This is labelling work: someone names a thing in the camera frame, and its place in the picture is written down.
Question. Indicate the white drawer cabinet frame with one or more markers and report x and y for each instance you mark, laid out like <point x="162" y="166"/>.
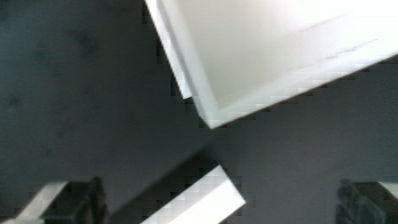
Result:
<point x="258" y="49"/>

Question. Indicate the white L-shaped border rail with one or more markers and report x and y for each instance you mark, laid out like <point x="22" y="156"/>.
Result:
<point x="206" y="202"/>

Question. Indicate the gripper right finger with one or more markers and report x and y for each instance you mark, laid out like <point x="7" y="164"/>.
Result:
<point x="368" y="203"/>

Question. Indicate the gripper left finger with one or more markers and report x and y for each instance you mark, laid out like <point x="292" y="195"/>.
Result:
<point x="68" y="203"/>

